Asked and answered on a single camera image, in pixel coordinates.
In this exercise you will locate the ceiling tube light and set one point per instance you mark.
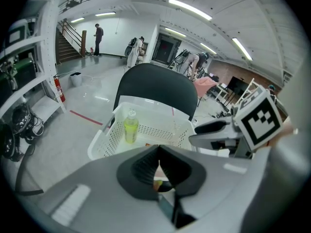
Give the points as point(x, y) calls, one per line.
point(241, 48)
point(189, 8)
point(77, 20)
point(208, 48)
point(175, 32)
point(105, 14)

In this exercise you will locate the orange tissue packet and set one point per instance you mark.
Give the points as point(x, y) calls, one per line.
point(147, 144)

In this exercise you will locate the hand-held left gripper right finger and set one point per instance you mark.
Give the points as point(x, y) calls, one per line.
point(218, 190)

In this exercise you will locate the white metal shelf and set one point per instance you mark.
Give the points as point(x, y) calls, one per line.
point(247, 88)

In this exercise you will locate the person's right forearm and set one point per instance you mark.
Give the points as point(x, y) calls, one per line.
point(285, 132)

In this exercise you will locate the pink armchair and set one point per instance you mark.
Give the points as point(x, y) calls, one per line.
point(205, 84)

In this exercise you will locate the red fire extinguisher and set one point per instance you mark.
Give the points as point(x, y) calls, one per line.
point(59, 88)

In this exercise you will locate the small trash bin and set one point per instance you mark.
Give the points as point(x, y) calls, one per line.
point(76, 80)

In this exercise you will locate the black folding chair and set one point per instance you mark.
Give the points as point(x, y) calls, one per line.
point(158, 81)

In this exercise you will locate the white perforated plastic basket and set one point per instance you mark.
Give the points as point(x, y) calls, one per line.
point(158, 127)

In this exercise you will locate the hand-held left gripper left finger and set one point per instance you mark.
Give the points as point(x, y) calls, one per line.
point(97, 198)

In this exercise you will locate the green drink bottle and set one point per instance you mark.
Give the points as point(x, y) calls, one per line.
point(131, 130)

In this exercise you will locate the white shelf with black cases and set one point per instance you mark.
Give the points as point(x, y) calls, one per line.
point(51, 57)

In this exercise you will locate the black monitor screen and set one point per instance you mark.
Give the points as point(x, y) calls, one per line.
point(236, 85)

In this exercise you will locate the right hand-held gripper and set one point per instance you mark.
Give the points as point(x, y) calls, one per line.
point(260, 120)

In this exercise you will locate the staircase with railing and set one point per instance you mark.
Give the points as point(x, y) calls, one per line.
point(65, 50)

